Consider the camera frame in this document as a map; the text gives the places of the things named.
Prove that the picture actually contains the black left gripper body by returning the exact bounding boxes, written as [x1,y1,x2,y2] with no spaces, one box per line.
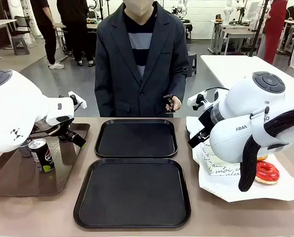
[54,124,77,144]

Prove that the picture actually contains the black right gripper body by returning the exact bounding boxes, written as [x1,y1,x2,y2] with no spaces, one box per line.
[198,108,214,134]

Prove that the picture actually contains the black Pepsi can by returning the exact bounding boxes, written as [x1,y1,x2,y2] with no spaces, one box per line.
[28,138,55,173]

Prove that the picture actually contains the dark serving tongs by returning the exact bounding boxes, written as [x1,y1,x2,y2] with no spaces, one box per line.
[163,94,175,115]

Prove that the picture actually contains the grey drink can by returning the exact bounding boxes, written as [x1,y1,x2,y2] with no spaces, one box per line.
[19,140,34,158]

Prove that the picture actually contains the person's right forearm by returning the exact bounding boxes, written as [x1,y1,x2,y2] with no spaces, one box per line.
[94,71,115,118]

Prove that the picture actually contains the person's left forearm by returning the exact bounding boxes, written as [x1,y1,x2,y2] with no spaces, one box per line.
[170,61,190,104]

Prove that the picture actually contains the person's left hand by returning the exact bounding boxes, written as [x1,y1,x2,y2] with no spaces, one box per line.
[166,95,182,115]

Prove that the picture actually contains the white paper sheet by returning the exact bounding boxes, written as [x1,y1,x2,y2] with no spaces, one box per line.
[185,116,294,203]

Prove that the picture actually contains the large white table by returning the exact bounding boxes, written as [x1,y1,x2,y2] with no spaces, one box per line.
[200,54,294,99]

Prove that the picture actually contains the smaller black square tray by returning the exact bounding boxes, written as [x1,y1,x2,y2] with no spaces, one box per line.
[94,119,179,158]

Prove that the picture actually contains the black stool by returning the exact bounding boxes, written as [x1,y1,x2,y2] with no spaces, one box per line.
[187,52,198,77]

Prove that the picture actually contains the brown plastic tray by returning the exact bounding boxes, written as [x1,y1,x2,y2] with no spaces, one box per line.
[0,122,91,198]

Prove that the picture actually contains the larger black square tray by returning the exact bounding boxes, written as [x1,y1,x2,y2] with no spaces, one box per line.
[73,158,192,229]

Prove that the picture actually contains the red iced donut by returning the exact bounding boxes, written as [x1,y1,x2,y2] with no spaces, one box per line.
[253,160,280,185]

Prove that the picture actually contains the person in dark blazer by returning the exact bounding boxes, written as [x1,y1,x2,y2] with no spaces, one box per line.
[94,0,190,118]

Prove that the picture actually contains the grey background work table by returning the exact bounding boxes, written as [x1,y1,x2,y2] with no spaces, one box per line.
[210,19,263,55]

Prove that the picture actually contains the grey step stool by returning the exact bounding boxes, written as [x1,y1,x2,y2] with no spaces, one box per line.
[12,36,31,56]

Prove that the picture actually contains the person with white shoes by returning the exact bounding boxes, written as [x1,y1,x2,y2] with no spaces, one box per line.
[30,0,65,70]

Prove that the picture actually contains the person in black clothes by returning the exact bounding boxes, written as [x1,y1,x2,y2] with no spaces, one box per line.
[56,0,96,67]

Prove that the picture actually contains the beige background table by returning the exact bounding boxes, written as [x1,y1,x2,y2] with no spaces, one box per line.
[54,22,98,33]

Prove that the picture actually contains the black stand pole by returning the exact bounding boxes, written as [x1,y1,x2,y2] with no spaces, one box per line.
[248,0,271,57]

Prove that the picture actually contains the person in red apron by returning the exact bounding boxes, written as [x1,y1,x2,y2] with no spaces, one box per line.
[256,0,289,65]

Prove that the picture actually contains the black office chair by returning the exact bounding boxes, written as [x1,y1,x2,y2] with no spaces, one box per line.
[12,15,33,38]

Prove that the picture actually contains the white desk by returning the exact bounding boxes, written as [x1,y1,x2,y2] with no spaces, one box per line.
[0,19,18,60]

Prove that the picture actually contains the beige face mask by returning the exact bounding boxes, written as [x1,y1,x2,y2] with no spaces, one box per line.
[125,0,154,25]

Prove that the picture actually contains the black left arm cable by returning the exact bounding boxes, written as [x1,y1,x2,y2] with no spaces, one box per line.
[29,123,61,138]

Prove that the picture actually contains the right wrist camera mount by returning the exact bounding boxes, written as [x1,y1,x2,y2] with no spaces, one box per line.
[187,90,208,112]

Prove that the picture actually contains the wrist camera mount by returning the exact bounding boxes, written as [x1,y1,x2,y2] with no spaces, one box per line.
[187,90,208,112]
[68,91,87,110]

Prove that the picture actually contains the thin black camera cable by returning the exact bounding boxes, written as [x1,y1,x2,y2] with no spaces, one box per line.
[205,86,230,96]

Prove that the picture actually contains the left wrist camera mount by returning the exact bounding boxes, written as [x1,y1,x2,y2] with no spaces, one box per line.
[68,91,87,110]

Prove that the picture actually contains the black braided cable sleeve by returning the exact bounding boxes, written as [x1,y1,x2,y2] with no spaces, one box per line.
[238,103,294,193]

